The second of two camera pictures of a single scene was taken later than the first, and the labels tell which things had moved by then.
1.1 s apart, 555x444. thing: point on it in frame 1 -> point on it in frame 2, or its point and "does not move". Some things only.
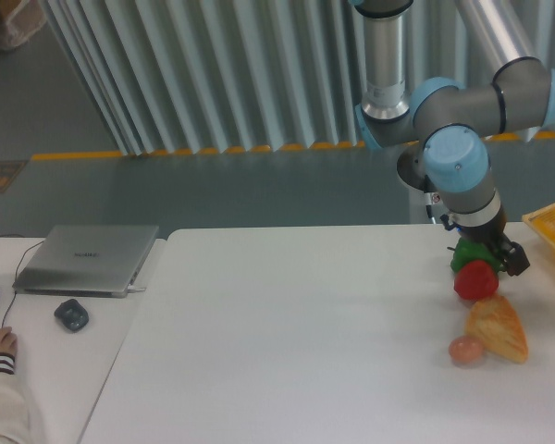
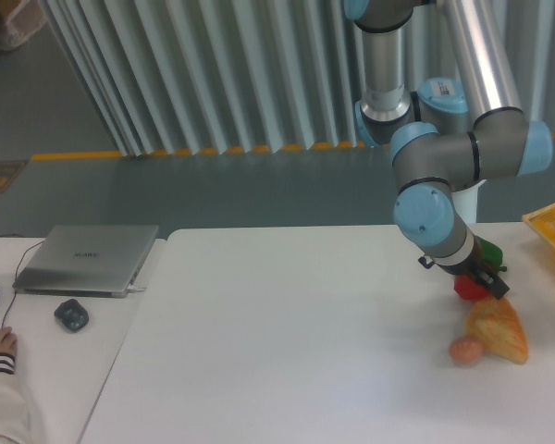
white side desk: [60, 371] does not move
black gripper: [495, 236] -> [470, 265]
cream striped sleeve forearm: [5, 413] does not move
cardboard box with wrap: [6, 24] does not move
